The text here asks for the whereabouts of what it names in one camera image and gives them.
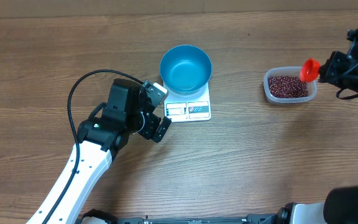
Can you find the orange plastic measuring scoop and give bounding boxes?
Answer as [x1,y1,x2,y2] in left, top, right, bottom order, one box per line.
[300,58,321,83]

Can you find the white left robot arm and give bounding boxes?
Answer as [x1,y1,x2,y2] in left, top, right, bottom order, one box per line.
[29,78,171,223]

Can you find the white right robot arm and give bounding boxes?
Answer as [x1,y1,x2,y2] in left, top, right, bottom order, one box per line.
[255,50,358,223]

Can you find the white digital kitchen scale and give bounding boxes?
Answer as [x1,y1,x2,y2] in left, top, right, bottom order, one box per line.
[163,84,211,123]

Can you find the teal blue bowl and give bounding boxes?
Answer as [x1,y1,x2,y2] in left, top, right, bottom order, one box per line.
[159,45,213,95]

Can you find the red adzuki beans in container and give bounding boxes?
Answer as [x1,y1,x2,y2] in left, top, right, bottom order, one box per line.
[267,76,309,98]

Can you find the clear plastic food container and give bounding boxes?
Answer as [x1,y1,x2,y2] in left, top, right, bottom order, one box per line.
[263,67,317,104]

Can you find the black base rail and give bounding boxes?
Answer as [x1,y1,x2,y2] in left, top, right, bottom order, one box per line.
[75,209,277,224]

